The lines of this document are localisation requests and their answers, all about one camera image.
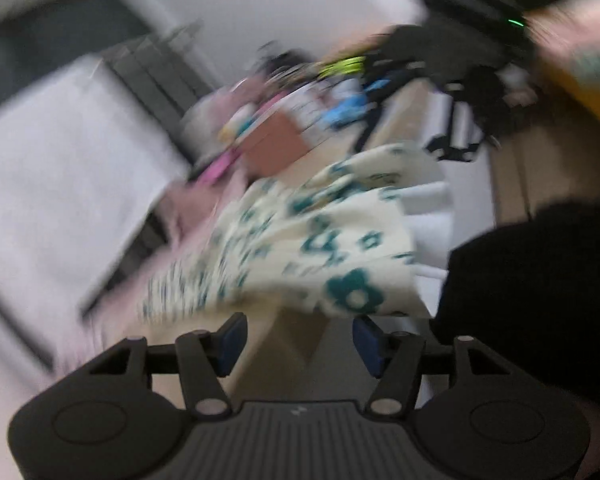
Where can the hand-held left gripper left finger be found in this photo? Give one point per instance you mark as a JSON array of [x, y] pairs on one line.
[[232, 346]]

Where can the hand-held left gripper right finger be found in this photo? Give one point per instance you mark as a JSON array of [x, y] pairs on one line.
[[370, 347]]

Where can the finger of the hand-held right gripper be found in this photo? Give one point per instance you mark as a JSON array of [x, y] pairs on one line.
[[405, 52], [490, 100]]

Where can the white teal floral garment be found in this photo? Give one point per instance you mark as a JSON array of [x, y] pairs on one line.
[[290, 250]]

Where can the person's right forearm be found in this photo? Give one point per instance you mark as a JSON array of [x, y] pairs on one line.
[[580, 20]]

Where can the light blue thing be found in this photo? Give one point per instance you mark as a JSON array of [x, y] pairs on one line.
[[347, 110]]

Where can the pink printed cloth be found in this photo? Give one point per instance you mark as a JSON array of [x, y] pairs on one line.
[[190, 210]]

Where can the brown box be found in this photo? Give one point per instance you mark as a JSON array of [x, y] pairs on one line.
[[275, 145]]

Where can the person's black clothing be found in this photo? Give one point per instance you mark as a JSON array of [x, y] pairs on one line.
[[530, 285]]

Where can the magenta thing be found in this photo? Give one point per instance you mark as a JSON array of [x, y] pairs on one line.
[[215, 167]]

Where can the white fabric cover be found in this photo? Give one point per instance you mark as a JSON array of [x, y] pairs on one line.
[[55, 185]]

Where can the dark ribbed radiator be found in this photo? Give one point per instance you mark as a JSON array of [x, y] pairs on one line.
[[155, 85]]

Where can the dark window pane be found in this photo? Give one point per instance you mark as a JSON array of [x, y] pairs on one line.
[[40, 45]]

